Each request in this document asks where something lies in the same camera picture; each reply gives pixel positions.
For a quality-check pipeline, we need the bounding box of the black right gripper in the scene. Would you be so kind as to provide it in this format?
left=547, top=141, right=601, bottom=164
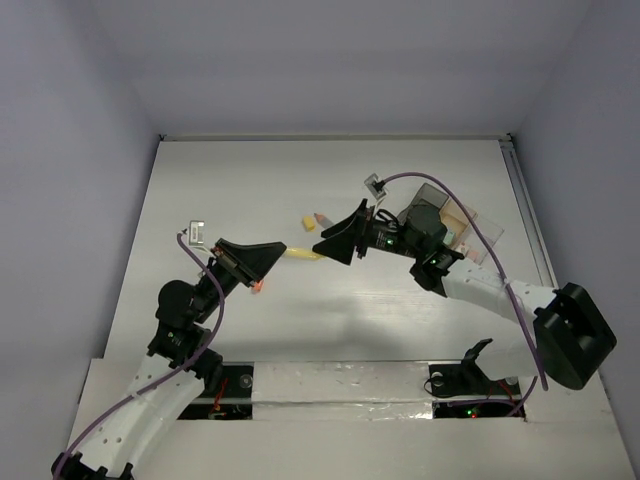
left=313, top=198, right=423, bottom=265

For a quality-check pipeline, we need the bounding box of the orange highlighter cap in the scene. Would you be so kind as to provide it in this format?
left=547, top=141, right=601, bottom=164
left=251, top=281, right=264, bottom=294

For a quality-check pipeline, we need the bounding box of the clear orange-tipped highlighter pen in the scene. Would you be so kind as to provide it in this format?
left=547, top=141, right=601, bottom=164
left=313, top=213, right=334, bottom=229

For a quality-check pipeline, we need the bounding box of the yellow highlighter pen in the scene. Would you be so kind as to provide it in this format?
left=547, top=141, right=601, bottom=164
left=283, top=247, right=324, bottom=261

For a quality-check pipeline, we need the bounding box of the green highlighter pen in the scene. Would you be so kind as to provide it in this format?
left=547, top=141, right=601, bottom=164
left=443, top=230, right=455, bottom=245

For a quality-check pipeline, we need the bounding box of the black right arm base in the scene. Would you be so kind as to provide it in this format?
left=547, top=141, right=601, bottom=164
left=423, top=339, right=525, bottom=420

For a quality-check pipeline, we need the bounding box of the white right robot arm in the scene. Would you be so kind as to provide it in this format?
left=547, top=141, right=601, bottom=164
left=312, top=202, right=617, bottom=390

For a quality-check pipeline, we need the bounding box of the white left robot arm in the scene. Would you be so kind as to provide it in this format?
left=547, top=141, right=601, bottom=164
left=51, top=239, right=286, bottom=479

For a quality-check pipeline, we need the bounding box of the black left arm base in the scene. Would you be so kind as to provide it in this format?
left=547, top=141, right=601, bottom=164
left=178, top=362, right=254, bottom=421

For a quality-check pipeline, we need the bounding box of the yellow eraser block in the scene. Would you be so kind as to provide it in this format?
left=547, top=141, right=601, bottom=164
left=301, top=216, right=316, bottom=232

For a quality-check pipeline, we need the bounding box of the smoky grey plastic container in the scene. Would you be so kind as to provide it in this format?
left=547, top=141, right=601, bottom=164
left=397, top=183, right=450, bottom=224

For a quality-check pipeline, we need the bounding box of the clear plastic container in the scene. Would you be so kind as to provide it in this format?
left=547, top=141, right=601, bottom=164
left=462, top=215, right=504, bottom=264

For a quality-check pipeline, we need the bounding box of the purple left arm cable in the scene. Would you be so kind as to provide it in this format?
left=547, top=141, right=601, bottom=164
left=52, top=229, right=225, bottom=480

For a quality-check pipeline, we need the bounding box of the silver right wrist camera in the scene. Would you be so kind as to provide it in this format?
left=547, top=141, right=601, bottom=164
left=364, top=173, right=388, bottom=202

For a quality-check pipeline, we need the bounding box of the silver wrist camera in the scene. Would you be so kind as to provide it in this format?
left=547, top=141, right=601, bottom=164
left=180, top=220, right=205, bottom=249
left=364, top=173, right=388, bottom=202

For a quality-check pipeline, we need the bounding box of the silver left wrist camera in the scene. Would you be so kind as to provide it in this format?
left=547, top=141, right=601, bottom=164
left=180, top=220, right=205, bottom=249

